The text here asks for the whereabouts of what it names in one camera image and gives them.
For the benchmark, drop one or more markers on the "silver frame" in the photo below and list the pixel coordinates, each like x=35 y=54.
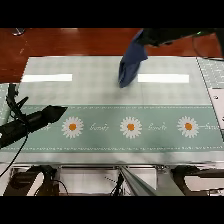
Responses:
x=140 y=181

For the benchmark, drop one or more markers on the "blue shirt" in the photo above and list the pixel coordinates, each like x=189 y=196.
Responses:
x=131 y=65

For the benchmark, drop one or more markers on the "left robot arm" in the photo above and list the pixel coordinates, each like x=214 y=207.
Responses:
x=23 y=125

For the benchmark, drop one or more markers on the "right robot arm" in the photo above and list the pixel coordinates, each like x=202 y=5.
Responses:
x=173 y=35

